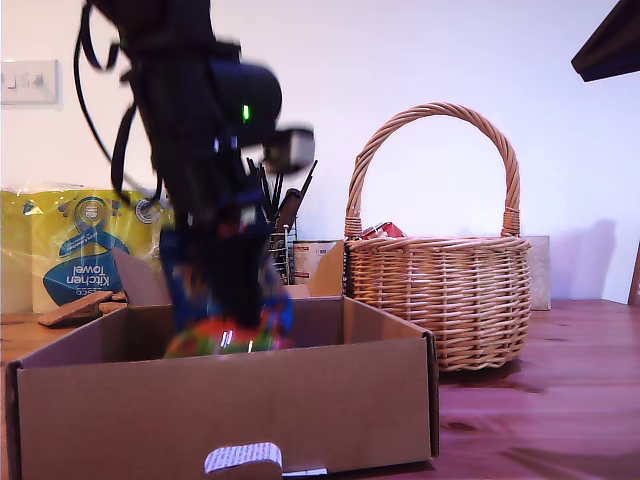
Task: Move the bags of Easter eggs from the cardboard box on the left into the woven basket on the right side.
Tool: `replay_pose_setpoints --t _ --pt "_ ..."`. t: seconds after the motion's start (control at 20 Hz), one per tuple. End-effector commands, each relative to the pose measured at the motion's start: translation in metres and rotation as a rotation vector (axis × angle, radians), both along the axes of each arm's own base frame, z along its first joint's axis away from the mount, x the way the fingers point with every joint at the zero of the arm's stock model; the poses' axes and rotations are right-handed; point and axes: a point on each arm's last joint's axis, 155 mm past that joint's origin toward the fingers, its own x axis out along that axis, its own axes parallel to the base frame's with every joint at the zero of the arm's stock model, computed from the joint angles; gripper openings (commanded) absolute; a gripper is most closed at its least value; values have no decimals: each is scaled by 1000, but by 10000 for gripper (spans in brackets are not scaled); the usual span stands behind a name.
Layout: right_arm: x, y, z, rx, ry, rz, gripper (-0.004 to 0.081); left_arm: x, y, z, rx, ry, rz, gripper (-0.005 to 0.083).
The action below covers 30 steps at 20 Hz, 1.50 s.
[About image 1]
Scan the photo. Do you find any blue Terry's mini eggs bag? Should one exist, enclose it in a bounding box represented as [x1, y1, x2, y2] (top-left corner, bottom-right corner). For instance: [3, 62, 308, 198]
[159, 227, 296, 360]

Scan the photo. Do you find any brown cardboard box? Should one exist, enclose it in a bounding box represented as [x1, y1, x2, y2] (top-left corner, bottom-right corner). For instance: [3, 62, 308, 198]
[4, 239, 442, 480]

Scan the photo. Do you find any white wall light switch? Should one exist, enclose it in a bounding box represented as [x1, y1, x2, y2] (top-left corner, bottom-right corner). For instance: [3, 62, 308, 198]
[0, 59, 59, 106]

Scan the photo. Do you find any beige tissue box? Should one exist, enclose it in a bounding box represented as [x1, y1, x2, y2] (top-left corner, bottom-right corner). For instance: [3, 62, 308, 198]
[524, 235, 551, 312]

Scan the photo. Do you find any woven wicker basket with handle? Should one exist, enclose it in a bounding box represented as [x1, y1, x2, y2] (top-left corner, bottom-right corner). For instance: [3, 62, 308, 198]
[343, 102, 532, 374]

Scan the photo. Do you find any yellow kitchen towel pack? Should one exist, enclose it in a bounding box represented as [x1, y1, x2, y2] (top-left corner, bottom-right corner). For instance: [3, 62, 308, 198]
[0, 185, 176, 317]

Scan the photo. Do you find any black chopstick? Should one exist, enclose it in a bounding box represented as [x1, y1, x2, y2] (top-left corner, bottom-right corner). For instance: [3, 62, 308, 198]
[272, 172, 285, 221]
[257, 167, 274, 221]
[293, 160, 319, 207]
[246, 157, 275, 224]

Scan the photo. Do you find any brown wooden chair frame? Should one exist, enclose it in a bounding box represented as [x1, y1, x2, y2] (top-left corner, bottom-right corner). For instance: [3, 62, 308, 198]
[627, 242, 640, 307]

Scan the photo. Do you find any white labelled tin can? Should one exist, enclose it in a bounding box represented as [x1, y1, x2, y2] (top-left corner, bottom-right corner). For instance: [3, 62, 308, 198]
[292, 239, 337, 287]

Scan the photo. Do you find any red mini bunnies bag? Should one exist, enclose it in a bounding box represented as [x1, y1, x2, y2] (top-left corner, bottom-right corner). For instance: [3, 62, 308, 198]
[360, 221, 407, 240]

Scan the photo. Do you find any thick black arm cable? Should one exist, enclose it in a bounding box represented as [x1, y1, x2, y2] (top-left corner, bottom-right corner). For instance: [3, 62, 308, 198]
[110, 102, 139, 199]

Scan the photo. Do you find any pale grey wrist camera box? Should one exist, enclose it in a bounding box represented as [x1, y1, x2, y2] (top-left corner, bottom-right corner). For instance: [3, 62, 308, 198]
[260, 126, 317, 175]

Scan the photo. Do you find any dark brown utensil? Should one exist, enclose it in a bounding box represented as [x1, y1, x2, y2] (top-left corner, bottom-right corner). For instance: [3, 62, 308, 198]
[274, 188, 303, 236]

